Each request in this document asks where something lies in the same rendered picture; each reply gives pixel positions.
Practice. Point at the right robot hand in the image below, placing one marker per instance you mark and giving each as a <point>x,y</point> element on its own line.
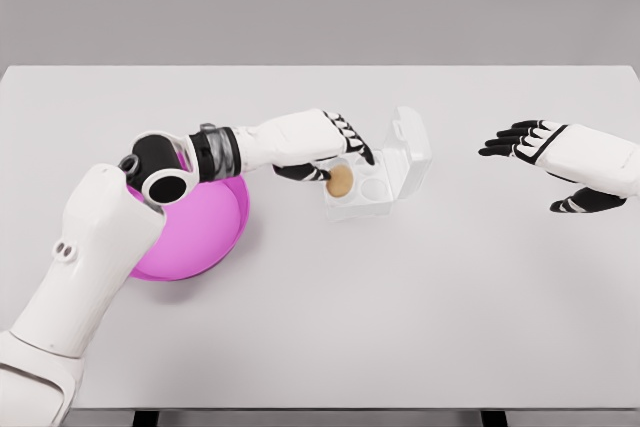
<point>555,147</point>

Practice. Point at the pink round bowl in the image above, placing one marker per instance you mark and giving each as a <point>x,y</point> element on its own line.
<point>195,237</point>

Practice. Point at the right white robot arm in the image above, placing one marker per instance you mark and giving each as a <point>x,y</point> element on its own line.
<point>615,162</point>

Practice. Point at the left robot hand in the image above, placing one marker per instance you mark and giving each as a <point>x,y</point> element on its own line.
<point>305,134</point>

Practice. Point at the brown egg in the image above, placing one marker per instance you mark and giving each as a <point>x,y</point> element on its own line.
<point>339,180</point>

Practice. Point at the clear plastic egg box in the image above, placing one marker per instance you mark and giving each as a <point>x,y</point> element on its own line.
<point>385,167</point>

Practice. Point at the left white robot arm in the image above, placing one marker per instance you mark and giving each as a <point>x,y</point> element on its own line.
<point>95,227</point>

